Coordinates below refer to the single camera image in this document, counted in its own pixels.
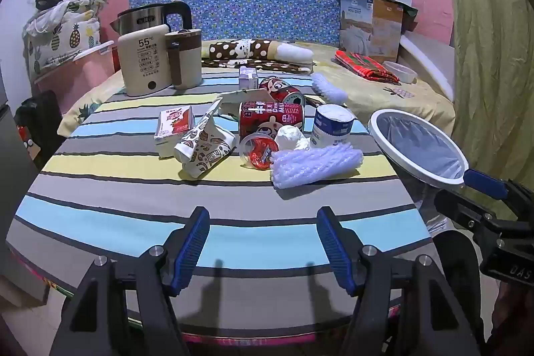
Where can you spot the black bag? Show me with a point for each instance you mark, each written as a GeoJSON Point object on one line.
{"type": "Point", "coordinates": [37, 122]}

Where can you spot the yellow bed sheet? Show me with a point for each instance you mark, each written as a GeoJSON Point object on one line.
{"type": "Point", "coordinates": [417, 105]}

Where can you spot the white tissue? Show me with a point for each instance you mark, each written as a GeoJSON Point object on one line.
{"type": "Point", "coordinates": [290, 137]}

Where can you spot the grey cabinet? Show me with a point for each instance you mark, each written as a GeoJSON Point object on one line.
{"type": "Point", "coordinates": [12, 172]}

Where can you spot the white trash bin with liner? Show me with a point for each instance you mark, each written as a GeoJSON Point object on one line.
{"type": "Point", "coordinates": [417, 141]}

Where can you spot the pineapple print bedding pile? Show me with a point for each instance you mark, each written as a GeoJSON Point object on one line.
{"type": "Point", "coordinates": [62, 30]}

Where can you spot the cardboard quilt box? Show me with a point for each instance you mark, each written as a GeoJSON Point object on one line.
{"type": "Point", "coordinates": [358, 26]}

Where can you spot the brown snack wrapper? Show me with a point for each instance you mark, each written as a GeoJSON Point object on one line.
{"type": "Point", "coordinates": [313, 101]}

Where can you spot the strawberry milk carton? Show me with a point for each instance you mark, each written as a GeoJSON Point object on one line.
{"type": "Point", "coordinates": [173, 128]}

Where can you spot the white bed frame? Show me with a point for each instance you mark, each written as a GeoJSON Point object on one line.
{"type": "Point", "coordinates": [429, 55]}

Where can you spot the red plaid cloth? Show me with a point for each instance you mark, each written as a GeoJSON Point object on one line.
{"type": "Point", "coordinates": [363, 66]}

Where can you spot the clear plastic cup red lid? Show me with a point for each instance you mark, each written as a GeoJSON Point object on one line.
{"type": "Point", "coordinates": [258, 151]}

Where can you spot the white blue yogurt cup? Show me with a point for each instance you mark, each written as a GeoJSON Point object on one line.
{"type": "Point", "coordinates": [331, 126]}

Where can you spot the small white foam net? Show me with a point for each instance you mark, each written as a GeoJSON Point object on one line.
{"type": "Point", "coordinates": [329, 89]}

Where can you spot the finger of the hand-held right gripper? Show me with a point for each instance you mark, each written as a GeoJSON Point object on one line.
{"type": "Point", "coordinates": [459, 206]}
{"type": "Point", "coordinates": [484, 181]}

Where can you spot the pink storage box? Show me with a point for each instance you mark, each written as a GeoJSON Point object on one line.
{"type": "Point", "coordinates": [83, 76]}

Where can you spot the brown polka dot blanket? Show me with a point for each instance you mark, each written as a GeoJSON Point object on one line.
{"type": "Point", "coordinates": [233, 49]}

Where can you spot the small purple carton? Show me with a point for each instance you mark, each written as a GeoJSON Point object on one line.
{"type": "Point", "coordinates": [249, 78]}

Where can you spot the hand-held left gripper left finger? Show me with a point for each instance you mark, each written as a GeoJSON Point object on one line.
{"type": "Point", "coordinates": [194, 251]}

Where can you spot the green curtain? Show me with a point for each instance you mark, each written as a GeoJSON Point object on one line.
{"type": "Point", "coordinates": [492, 47]}

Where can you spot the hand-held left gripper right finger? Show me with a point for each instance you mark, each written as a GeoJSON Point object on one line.
{"type": "Point", "coordinates": [333, 251]}

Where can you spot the large white foam net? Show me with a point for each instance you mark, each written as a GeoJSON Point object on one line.
{"type": "Point", "coordinates": [313, 168]}

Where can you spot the white bowl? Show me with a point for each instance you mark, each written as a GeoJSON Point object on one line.
{"type": "Point", "coordinates": [398, 70]}

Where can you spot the patterned paper cup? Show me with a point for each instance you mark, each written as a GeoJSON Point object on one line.
{"type": "Point", "coordinates": [204, 151]}

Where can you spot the red cartoon drink can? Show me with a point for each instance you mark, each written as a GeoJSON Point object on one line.
{"type": "Point", "coordinates": [288, 93]}
{"type": "Point", "coordinates": [271, 115]}

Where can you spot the striped cloth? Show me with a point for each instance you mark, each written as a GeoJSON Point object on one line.
{"type": "Point", "coordinates": [125, 189]}

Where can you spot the beige cup with brown band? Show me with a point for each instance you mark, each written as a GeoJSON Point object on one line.
{"type": "Point", "coordinates": [187, 64]}

